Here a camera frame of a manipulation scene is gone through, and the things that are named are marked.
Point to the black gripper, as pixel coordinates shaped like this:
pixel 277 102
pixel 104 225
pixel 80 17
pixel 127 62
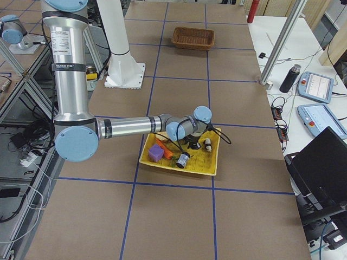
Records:
pixel 194 140

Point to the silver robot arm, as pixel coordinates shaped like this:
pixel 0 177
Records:
pixel 77 131
pixel 15 34

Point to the yellow plastic basket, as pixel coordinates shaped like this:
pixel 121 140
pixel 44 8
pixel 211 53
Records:
pixel 200 162

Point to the brown wicker basket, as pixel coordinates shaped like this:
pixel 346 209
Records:
pixel 193 38

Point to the panda figurine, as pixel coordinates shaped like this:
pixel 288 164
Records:
pixel 208 145

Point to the small dark can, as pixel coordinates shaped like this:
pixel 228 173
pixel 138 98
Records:
pixel 183 160

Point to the orange toy carrot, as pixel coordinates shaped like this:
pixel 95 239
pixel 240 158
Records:
pixel 168 154

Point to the toy croissant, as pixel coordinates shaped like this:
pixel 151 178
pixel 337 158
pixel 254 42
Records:
pixel 162 139

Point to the purple foam block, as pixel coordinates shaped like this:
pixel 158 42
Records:
pixel 155 153

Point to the orange black power adapter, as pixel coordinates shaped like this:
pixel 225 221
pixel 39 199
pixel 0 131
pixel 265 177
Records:
pixel 280 124

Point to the black water bottle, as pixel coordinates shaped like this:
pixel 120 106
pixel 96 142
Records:
pixel 290 78

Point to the blue teach pendant near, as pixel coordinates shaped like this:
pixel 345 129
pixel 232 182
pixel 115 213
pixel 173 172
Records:
pixel 317 117

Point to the blue teach pendant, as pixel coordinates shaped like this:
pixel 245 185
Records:
pixel 315 87
pixel 317 117

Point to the black laptop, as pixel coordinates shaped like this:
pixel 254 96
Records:
pixel 319 171

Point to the blue teach pendant far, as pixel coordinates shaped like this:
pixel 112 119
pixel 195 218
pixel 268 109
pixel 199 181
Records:
pixel 315 87

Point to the red cylinder bottle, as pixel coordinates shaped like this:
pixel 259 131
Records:
pixel 252 11

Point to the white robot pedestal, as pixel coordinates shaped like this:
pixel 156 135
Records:
pixel 123 70

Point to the aluminium frame post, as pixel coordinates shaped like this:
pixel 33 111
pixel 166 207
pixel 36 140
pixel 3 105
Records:
pixel 280 43

